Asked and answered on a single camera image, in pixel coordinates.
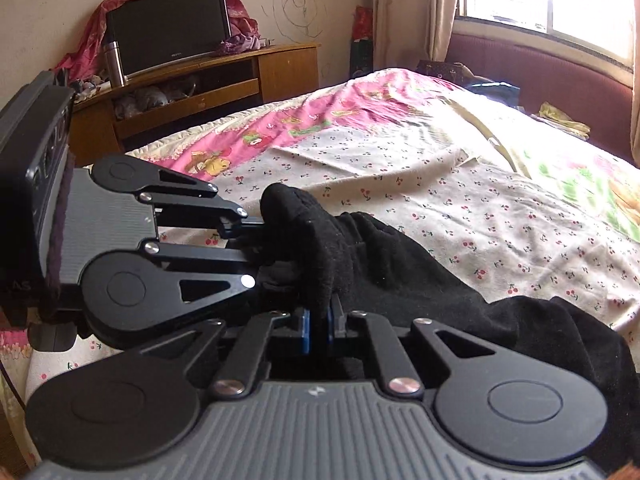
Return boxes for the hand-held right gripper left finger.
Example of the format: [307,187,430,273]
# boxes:
[184,309,314,398]

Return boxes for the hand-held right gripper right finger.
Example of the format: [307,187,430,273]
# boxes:
[325,299,501,398]

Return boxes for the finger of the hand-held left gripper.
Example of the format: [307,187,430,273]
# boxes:
[140,167,268,241]
[142,239,281,307]

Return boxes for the black pants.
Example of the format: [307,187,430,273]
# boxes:
[259,182,640,463]

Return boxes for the grey plastic bags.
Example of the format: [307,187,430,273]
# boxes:
[112,76,199,120]

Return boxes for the pink cartoon bedsheet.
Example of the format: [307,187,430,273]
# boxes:
[0,66,640,466]

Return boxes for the steel thermos flask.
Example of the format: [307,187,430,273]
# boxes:
[102,40,127,89]

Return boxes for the wooden television cabinet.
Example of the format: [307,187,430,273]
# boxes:
[67,42,321,167]

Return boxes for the cherry print cloth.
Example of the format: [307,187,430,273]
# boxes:
[25,119,640,411]

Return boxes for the purple cloth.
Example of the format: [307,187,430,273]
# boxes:
[215,32,264,57]

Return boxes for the black television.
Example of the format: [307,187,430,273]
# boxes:
[105,0,232,80]

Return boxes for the red cloth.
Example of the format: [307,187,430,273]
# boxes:
[52,0,262,83]

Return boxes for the red gift bag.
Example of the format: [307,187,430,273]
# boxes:
[350,5,376,79]

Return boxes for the beige curtain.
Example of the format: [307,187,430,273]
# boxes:
[367,0,467,72]

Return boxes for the dark blue bag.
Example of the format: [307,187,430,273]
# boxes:
[464,79,522,107]

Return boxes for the yellow cloth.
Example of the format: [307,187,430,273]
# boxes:
[531,101,592,139]

